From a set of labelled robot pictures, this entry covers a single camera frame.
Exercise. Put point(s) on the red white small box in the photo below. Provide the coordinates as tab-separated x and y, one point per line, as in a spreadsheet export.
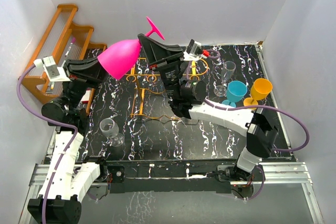
86	97

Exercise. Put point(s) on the pink capped marker pen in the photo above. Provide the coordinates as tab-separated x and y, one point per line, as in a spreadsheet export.
69	54

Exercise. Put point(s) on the clear champagne flute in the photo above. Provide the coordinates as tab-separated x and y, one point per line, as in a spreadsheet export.
226	73

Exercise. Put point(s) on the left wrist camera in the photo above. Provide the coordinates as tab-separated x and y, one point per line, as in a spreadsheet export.
53	72

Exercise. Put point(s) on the pink plastic wine glass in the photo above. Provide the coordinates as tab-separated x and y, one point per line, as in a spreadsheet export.
120	57

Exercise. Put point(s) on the aluminium base frame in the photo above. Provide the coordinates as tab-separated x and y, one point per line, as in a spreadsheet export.
187	175

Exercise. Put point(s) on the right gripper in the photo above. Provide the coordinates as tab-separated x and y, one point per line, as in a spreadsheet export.
158	55

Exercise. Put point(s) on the clear short wine glass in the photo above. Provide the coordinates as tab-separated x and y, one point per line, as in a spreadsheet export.
110	130

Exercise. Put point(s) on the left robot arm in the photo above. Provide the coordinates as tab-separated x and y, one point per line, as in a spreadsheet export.
63	140

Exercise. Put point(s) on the orange wooden stepped shelf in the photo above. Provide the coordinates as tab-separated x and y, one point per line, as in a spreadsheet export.
54	42

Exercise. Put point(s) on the orange plastic wine glass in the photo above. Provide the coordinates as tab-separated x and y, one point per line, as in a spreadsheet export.
259	91

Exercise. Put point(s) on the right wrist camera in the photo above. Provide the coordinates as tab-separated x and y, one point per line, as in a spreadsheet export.
195	52

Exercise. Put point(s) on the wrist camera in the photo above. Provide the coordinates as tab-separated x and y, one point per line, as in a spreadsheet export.
53	72
195	52

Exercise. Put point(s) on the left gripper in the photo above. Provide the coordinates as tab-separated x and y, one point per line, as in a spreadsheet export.
92	65

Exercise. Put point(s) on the gold metal wine glass rack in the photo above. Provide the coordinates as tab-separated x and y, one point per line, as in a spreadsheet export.
140	91

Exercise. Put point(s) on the teal plastic wine glass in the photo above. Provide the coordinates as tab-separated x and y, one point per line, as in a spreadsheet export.
235	92

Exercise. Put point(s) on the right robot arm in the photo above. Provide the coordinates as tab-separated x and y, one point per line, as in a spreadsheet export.
187	99

